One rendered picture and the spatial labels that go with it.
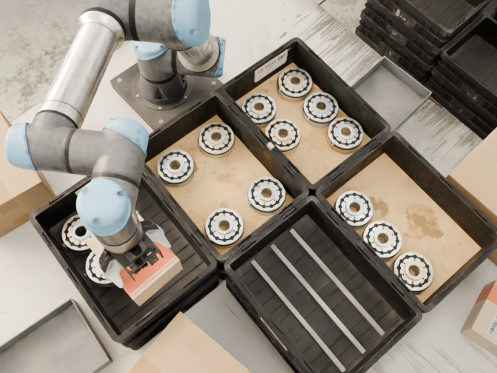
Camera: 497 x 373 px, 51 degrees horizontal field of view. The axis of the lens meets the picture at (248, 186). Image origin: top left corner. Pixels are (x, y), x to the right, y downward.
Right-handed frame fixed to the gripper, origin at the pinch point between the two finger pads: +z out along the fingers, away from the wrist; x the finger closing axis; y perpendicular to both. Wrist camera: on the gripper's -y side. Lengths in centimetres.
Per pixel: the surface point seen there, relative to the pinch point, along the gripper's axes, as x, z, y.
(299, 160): 52, 27, 1
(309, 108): 65, 24, -8
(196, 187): 25.2, 26.9, -12.3
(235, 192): 32.2, 26.8, -3.9
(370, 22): 142, 73, -37
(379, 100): 93, 39, 0
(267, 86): 63, 27, -23
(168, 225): 12.5, 27.0, -9.1
